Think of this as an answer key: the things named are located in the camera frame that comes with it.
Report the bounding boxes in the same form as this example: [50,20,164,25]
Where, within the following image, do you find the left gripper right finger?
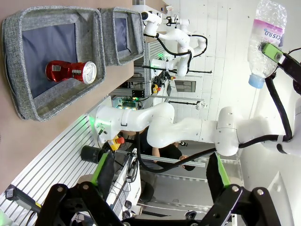
[198,153,294,226]

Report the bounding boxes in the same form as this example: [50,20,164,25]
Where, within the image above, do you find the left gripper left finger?
[35,150,125,226]

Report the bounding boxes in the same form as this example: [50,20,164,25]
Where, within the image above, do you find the clear plastic water bottle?
[246,0,288,89]

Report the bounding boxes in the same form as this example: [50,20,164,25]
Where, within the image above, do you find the crushed red drink can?
[45,60,97,85]

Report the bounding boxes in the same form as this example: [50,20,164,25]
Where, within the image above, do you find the black cylinder cup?
[80,145,107,163]

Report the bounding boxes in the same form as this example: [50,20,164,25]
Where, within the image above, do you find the yellow emergency stop button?
[107,136,125,151]

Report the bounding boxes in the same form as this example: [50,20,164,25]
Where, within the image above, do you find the seated person in black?
[138,128,197,171]

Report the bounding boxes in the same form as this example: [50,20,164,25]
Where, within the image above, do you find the aluminium profile bar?
[115,150,206,168]

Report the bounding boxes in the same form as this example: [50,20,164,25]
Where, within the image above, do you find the thin black horizontal pole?
[138,65,214,74]

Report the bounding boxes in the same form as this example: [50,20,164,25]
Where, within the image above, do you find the black handheld device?
[4,184,42,214]

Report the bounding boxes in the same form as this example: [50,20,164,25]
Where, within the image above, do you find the white background robot arms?
[140,11,208,77]

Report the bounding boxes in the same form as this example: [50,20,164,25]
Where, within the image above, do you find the grey fabric basket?
[1,6,106,122]
[98,6,145,66]

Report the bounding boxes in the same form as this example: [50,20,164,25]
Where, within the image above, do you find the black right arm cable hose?
[135,75,293,174]

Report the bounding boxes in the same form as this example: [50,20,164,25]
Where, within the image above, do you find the slotted aluminium base plate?
[0,110,111,226]

